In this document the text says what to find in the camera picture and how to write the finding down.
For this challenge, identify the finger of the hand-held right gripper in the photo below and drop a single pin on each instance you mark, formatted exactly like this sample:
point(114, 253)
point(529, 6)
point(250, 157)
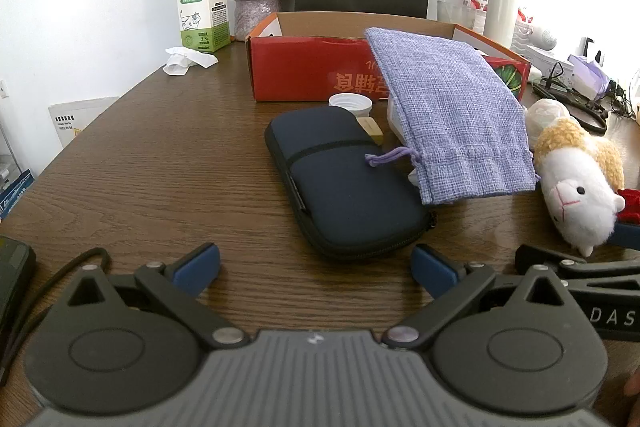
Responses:
point(629, 238)
point(567, 263)

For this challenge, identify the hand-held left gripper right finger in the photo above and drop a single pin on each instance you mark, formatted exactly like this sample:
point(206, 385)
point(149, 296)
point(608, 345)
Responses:
point(432, 269)

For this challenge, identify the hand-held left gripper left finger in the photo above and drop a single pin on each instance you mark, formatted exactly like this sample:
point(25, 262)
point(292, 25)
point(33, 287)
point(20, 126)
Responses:
point(200, 264)

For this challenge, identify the red fabric rose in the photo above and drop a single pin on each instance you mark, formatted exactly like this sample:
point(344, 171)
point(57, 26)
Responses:
point(630, 204)

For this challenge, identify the plush sheep toy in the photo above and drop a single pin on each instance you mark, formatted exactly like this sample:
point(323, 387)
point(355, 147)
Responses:
point(575, 177)

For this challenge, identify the dark blue zip case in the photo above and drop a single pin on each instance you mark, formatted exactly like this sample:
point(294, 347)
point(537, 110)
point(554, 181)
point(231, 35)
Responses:
point(340, 187)

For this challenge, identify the white plastic bag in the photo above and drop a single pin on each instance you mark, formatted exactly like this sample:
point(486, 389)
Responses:
point(545, 117)

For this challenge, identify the beige charger cube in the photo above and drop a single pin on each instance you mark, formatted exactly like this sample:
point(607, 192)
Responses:
point(371, 129)

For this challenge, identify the white plastic container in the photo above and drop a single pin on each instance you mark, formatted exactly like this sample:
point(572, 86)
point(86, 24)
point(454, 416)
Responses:
point(395, 119)

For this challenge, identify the white bottle cap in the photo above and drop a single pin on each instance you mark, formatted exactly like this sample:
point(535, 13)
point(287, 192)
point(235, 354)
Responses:
point(350, 103)

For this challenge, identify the red cardboard box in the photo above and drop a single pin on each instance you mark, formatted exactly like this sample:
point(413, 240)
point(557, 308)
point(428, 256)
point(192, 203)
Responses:
point(300, 67)

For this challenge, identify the wooden desktop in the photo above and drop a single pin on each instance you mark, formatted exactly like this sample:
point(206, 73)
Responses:
point(175, 157)

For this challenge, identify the black neckband earphones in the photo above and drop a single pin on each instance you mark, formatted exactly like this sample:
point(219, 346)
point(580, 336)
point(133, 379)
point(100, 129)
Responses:
point(590, 117)

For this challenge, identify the purple tissue pack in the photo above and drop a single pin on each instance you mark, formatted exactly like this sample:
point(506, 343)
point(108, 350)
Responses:
point(590, 74)

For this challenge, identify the flat white box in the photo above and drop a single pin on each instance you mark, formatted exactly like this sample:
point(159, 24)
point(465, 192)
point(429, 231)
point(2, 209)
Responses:
point(547, 59)

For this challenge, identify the blue and white box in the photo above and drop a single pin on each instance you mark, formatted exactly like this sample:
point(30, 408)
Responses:
point(17, 189)

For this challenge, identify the crumpled white tissue paper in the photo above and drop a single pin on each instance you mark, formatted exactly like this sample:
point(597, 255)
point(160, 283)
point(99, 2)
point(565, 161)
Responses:
point(187, 59)

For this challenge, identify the round white speaker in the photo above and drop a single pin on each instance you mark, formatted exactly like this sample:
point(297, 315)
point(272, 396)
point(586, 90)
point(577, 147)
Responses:
point(544, 38)

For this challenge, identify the clear drinking glass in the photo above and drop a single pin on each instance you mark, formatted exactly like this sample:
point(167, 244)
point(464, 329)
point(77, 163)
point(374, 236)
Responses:
point(450, 13)

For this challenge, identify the white thermos bottle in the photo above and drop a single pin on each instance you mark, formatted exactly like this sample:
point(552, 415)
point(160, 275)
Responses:
point(500, 7)

